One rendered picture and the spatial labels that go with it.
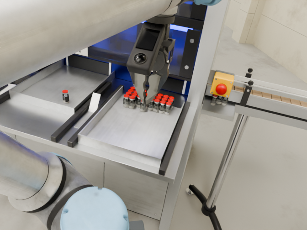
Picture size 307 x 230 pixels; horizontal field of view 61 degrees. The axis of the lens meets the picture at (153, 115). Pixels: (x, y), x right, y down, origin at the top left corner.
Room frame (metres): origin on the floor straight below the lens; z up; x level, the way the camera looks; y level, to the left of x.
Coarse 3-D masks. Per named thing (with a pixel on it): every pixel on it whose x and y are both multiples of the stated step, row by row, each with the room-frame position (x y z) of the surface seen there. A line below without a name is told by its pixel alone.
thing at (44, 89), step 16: (32, 80) 0.89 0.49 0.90; (48, 80) 0.94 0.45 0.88; (64, 80) 0.96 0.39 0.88; (80, 80) 0.98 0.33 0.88; (96, 80) 1.00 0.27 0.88; (16, 96) 0.77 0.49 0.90; (32, 96) 0.76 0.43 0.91; (48, 96) 0.82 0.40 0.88; (80, 96) 0.85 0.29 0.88; (64, 112) 0.73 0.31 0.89
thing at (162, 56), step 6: (150, 18) 0.52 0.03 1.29; (156, 18) 0.52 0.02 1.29; (162, 18) 0.52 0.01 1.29; (168, 18) 0.53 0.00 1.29; (174, 18) 0.55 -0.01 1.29; (168, 24) 0.58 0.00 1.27; (168, 30) 0.59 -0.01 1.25; (168, 36) 0.60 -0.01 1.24; (162, 42) 0.56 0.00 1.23; (168, 42) 0.57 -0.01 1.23; (174, 42) 0.59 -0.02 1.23; (162, 48) 0.52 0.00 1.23; (168, 48) 0.54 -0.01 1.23; (162, 54) 0.52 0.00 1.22; (168, 54) 0.59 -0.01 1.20; (156, 60) 0.52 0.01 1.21; (162, 60) 0.52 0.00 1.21; (156, 66) 0.52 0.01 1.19; (162, 66) 0.52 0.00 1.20
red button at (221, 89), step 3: (219, 84) 0.86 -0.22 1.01; (222, 84) 0.85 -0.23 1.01; (216, 87) 0.85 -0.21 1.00; (219, 87) 0.84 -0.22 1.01; (222, 87) 0.84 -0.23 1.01; (225, 87) 0.84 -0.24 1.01; (216, 90) 0.85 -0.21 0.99; (219, 90) 0.84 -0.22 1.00; (222, 90) 0.84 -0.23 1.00; (225, 90) 0.84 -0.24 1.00; (219, 93) 0.84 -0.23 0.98; (222, 93) 0.84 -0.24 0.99; (225, 93) 0.84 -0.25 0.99
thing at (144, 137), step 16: (112, 96) 0.83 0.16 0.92; (112, 112) 0.77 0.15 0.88; (128, 112) 0.79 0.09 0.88; (144, 112) 0.80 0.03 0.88; (176, 112) 0.83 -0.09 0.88; (96, 128) 0.67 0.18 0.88; (112, 128) 0.68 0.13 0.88; (128, 128) 0.69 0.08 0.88; (144, 128) 0.71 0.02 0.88; (160, 128) 0.72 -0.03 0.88; (96, 144) 0.58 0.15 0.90; (112, 144) 0.57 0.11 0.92; (128, 144) 0.61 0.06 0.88; (144, 144) 0.62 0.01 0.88; (160, 144) 0.63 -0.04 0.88; (144, 160) 0.54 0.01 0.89; (160, 160) 0.53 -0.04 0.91
